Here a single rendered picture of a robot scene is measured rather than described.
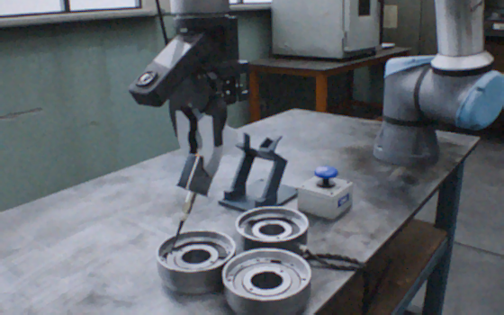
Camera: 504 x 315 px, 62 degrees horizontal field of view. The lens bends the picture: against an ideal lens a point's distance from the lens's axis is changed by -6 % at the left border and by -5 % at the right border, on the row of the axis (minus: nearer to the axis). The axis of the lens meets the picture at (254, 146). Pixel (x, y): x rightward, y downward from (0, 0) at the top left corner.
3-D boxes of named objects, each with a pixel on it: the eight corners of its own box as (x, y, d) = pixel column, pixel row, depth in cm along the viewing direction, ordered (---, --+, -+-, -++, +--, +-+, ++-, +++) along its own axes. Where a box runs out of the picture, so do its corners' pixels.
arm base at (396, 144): (388, 141, 111) (391, 103, 108) (446, 152, 102) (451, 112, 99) (363, 157, 100) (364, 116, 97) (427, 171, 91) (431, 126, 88)
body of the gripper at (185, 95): (252, 103, 60) (248, 13, 57) (209, 117, 54) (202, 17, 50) (211, 98, 65) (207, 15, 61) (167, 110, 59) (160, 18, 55)
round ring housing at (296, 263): (301, 336, 46) (301, 305, 45) (211, 319, 49) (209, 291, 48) (317, 281, 56) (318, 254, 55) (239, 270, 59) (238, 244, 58)
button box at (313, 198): (333, 221, 71) (334, 193, 70) (297, 211, 76) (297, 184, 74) (355, 203, 77) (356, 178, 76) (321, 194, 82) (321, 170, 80)
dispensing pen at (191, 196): (153, 246, 57) (196, 128, 60) (174, 250, 60) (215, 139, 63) (164, 251, 56) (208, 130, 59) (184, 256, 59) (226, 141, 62)
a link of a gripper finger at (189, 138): (220, 164, 65) (221, 103, 62) (192, 176, 61) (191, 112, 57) (206, 158, 67) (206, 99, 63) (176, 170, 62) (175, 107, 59)
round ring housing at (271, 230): (221, 249, 64) (220, 224, 63) (268, 223, 72) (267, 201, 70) (276, 275, 57) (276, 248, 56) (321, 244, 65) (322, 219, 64)
